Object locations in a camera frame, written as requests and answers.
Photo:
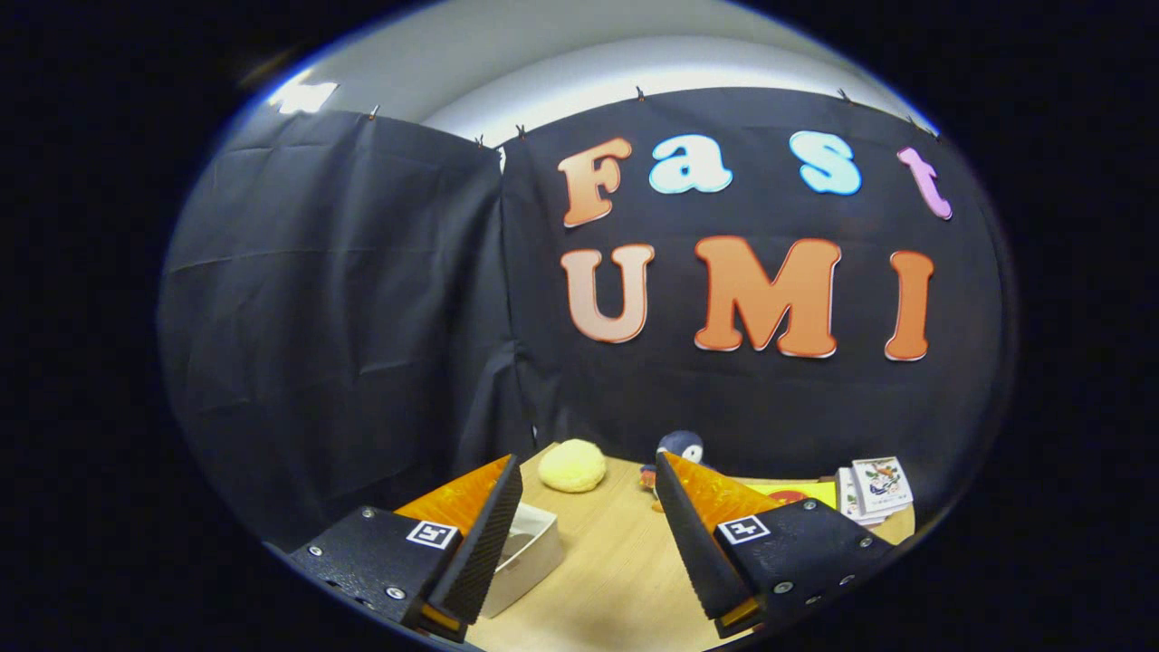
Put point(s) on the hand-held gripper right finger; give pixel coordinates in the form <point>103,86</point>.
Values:
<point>693,543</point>

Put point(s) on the row of small cloth clips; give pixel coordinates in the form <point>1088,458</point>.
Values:
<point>521,132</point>

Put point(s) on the yellow book with red circle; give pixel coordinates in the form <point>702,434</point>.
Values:
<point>808,491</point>

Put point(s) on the penguin plush toy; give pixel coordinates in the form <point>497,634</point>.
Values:
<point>684,444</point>

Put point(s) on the yellow round plush ball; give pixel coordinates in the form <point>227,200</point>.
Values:
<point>572,466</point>

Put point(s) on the floral cover white book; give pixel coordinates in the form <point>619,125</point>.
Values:
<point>883,484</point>

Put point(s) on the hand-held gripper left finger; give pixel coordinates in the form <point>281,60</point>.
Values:
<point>480,543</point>

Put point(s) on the cream fabric storage box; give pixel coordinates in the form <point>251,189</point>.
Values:
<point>534,563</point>

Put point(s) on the ceiling light panel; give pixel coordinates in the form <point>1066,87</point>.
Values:
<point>303,95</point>

